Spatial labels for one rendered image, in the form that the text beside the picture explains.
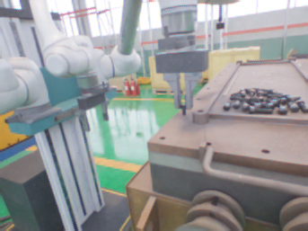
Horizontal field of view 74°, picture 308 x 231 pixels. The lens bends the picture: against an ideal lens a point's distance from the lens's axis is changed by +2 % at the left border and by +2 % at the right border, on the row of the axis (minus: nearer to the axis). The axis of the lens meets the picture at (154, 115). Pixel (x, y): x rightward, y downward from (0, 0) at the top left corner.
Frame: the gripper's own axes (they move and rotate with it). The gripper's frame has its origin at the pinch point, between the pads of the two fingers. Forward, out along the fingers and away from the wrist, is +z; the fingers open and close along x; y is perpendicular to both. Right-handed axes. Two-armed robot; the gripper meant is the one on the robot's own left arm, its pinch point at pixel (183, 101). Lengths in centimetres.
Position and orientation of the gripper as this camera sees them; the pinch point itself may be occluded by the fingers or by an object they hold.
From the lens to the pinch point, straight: 57.1
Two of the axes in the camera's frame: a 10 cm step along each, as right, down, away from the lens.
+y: 4.4, -3.5, 8.3
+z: 1.0, 9.4, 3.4
